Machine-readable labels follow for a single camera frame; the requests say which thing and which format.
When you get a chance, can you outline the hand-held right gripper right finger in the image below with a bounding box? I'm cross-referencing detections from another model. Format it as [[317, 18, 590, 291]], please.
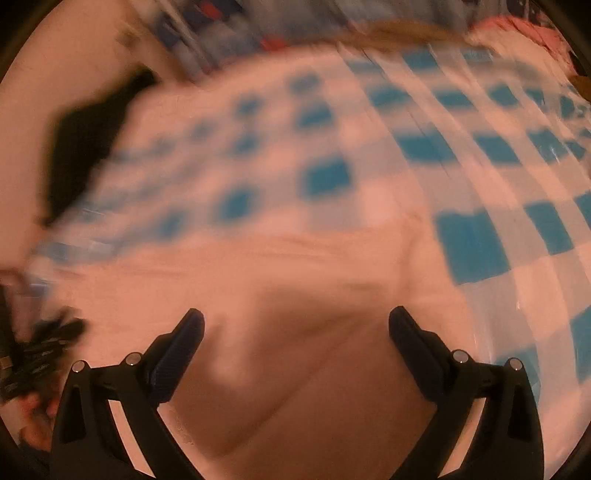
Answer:
[[388, 306, 546, 480]]

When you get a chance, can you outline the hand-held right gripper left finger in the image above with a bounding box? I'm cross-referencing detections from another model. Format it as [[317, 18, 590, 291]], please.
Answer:
[[50, 308, 206, 480]]

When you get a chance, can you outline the cream knit sweater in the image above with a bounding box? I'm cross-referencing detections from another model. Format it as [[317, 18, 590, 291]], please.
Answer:
[[28, 226, 467, 480]]

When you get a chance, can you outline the blue white checked bed sheet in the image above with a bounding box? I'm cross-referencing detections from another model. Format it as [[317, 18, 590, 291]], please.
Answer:
[[28, 39, 591, 416]]

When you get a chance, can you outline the black cloth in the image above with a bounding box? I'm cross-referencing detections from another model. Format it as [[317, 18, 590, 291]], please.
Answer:
[[42, 69, 160, 228]]

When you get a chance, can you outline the brown cloth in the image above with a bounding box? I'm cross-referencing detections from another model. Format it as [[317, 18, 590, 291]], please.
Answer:
[[339, 18, 474, 49]]

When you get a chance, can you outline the whale printed blue cloth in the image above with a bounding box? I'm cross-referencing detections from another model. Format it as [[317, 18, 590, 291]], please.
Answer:
[[150, 0, 352, 81]]

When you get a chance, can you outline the pink cloth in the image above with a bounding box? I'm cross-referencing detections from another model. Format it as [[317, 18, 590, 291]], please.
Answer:
[[468, 14, 575, 58]]

